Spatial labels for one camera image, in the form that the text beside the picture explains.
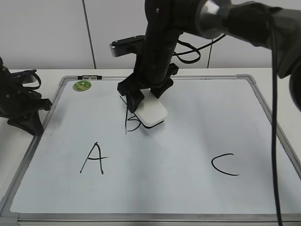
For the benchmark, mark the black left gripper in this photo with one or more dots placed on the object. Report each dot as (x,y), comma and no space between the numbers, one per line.
(19,100)

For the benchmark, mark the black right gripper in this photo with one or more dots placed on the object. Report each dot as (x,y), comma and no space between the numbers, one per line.
(153,70)

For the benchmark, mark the white board eraser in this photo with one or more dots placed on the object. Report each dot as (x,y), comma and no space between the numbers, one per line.
(150,112)

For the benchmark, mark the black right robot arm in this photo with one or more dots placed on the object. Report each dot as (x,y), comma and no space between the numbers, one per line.
(270,27)

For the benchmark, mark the round green magnet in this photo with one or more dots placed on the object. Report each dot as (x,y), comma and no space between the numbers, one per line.
(81,86)

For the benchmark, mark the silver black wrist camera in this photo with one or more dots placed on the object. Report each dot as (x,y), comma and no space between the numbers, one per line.
(127,46)

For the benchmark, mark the black and silver frame clip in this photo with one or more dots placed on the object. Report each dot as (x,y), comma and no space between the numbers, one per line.
(89,77)

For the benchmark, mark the white board with grey frame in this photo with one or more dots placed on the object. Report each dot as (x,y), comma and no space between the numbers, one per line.
(208,163)

